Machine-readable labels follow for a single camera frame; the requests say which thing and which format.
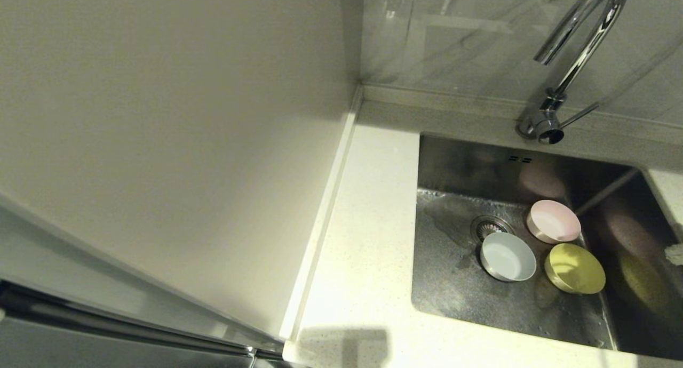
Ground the yellow-green bowl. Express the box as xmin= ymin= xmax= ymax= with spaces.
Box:
xmin=544 ymin=243 xmax=607 ymax=295

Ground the pink bowl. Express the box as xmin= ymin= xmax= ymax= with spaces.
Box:
xmin=526 ymin=199 xmax=582 ymax=245

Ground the white bowl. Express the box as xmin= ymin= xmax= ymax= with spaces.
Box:
xmin=479 ymin=232 xmax=537 ymax=283

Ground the chrome gooseneck faucet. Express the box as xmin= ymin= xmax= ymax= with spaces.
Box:
xmin=515 ymin=0 xmax=631 ymax=146

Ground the metal sink drain strainer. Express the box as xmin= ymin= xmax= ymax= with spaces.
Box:
xmin=470 ymin=215 xmax=515 ymax=245

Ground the stainless steel sink basin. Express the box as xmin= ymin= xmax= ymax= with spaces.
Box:
xmin=411 ymin=133 xmax=683 ymax=361

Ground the white trim strip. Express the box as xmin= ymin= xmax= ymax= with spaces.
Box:
xmin=280 ymin=88 xmax=363 ymax=341

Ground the white tall cabinet side panel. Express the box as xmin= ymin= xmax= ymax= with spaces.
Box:
xmin=0 ymin=0 xmax=363 ymax=342

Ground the stainless steel appliance door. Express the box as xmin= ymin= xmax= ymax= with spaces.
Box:
xmin=0 ymin=195 xmax=283 ymax=368

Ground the metal appliance door handle bar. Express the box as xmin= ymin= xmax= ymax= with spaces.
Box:
xmin=0 ymin=282 xmax=283 ymax=361

